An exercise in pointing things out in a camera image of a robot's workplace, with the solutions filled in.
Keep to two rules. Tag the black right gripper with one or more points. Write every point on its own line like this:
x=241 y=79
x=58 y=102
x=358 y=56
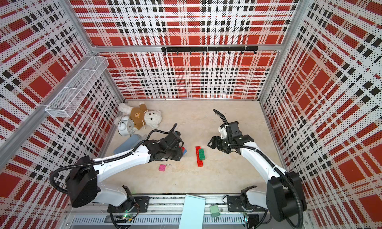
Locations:
x=215 y=141

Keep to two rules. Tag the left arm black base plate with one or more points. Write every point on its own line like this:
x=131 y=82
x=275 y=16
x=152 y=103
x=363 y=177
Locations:
x=138 y=203

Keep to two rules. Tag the pink small lego brick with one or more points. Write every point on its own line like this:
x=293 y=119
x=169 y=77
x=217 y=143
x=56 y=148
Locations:
x=162 y=167

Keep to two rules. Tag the light blue paper sheet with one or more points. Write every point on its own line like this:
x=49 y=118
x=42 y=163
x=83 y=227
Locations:
x=193 y=212

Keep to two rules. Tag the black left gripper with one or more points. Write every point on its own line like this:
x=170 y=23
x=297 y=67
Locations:
x=179 y=155

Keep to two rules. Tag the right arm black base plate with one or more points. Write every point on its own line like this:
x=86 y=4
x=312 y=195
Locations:
x=237 y=204

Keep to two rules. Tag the black wall hook rail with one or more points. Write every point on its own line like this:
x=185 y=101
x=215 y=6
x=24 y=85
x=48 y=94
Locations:
x=210 y=49

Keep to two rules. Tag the green lego brick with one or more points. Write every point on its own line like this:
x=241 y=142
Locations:
x=201 y=154

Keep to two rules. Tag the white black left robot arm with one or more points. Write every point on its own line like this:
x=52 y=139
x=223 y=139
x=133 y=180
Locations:
x=83 y=182

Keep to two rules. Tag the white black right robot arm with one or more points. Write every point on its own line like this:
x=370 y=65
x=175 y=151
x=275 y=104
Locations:
x=284 y=199

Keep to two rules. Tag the white alarm clock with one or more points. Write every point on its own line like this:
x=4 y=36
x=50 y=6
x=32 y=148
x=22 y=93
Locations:
x=125 y=126

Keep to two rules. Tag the white wire wall basket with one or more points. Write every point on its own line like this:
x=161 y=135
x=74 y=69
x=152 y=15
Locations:
x=67 y=101

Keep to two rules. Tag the white teddy bear brown shirt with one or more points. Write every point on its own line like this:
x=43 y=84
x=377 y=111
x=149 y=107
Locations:
x=141 y=115

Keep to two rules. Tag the small green box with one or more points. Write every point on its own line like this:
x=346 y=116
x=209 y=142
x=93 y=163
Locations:
x=214 y=211

